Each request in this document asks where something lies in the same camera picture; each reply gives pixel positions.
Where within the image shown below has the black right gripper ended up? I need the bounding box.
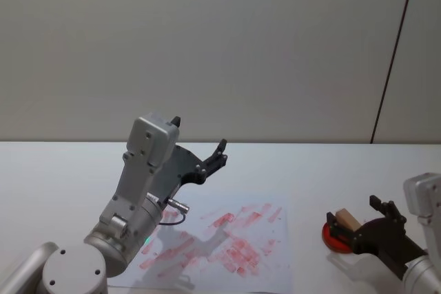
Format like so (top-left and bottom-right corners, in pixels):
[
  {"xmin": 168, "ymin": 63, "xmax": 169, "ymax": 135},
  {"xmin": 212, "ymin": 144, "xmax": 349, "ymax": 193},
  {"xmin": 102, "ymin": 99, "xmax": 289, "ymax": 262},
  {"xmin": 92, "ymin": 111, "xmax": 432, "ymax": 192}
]
[{"xmin": 325, "ymin": 194, "xmax": 429, "ymax": 280}]

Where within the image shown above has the small wooden stamp block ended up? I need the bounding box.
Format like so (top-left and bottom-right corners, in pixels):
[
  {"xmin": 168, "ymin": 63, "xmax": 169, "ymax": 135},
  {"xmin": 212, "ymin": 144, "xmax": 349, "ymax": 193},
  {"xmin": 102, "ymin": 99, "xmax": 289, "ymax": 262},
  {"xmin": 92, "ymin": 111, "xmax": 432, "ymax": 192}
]
[{"xmin": 336, "ymin": 208, "xmax": 362, "ymax": 231}]

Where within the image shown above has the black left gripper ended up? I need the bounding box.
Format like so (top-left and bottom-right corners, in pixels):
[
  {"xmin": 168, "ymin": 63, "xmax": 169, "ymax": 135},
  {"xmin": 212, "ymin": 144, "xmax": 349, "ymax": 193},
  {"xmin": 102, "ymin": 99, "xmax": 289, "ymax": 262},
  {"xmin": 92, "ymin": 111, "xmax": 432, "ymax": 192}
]
[{"xmin": 148, "ymin": 116, "xmax": 229, "ymax": 205}]

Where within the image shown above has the round red ink pad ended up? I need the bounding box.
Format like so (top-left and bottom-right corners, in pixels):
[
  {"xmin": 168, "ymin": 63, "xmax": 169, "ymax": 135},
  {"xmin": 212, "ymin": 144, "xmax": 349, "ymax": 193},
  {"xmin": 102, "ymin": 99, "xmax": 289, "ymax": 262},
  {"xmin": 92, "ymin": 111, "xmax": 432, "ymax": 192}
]
[{"xmin": 321, "ymin": 220, "xmax": 356, "ymax": 254}]

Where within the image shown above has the white paper with red marks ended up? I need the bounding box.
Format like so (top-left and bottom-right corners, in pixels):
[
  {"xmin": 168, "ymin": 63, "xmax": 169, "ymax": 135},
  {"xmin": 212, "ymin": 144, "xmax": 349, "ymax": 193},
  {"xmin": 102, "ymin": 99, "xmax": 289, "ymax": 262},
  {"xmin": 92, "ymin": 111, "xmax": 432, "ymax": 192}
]
[{"xmin": 113, "ymin": 197, "xmax": 294, "ymax": 290}]

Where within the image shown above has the thin dark cable silver plug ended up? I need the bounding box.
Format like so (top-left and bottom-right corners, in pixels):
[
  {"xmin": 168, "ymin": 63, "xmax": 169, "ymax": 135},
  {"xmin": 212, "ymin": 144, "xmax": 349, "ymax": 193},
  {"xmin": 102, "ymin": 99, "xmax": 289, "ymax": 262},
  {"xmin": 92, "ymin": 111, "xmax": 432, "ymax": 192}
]
[{"xmin": 158, "ymin": 198, "xmax": 191, "ymax": 228}]

